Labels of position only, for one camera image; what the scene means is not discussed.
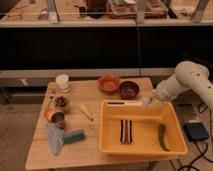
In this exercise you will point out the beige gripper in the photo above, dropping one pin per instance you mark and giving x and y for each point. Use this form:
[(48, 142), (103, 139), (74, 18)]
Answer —
[(150, 101)]

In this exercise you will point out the yellow plastic tray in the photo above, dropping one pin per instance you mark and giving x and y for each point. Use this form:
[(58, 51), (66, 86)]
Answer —
[(145, 123)]

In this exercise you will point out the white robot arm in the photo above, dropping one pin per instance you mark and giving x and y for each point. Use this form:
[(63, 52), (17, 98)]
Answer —
[(187, 75)]

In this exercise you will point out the dark brown bowl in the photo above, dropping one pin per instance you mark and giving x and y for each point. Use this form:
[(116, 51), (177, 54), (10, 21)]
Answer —
[(128, 90)]

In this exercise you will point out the orange bowl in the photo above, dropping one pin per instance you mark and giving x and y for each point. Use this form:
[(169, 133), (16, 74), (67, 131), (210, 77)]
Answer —
[(108, 83)]

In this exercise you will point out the black pedal box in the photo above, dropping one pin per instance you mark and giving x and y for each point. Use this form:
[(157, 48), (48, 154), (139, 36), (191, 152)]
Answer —
[(195, 131)]

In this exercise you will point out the teal sponge block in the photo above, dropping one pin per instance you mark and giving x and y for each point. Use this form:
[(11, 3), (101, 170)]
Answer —
[(74, 136)]

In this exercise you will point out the wooden table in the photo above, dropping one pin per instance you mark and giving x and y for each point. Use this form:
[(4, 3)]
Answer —
[(83, 153)]

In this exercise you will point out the white cup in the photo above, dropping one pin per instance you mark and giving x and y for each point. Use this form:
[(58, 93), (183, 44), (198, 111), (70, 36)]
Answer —
[(62, 81)]

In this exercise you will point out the grey cloth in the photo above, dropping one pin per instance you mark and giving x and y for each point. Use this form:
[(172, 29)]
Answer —
[(55, 138)]

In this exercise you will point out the orange tin can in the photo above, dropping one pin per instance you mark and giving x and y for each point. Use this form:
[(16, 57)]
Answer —
[(55, 116)]

